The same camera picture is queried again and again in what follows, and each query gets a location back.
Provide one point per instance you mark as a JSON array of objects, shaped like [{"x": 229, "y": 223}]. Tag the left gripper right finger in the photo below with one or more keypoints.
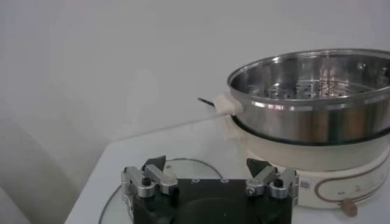
[{"x": 265, "y": 179}]

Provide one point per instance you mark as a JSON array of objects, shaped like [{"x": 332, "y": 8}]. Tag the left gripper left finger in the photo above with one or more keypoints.
[{"x": 152, "y": 178}]

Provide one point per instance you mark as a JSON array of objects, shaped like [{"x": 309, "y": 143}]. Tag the round glass pot lid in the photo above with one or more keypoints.
[{"x": 186, "y": 169}]

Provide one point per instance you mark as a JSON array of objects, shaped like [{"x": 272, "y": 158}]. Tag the perforated steel steamer basket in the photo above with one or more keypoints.
[{"x": 304, "y": 121}]

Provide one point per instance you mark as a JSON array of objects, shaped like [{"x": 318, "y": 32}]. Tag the cream electric cooker base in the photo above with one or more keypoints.
[{"x": 304, "y": 158}]

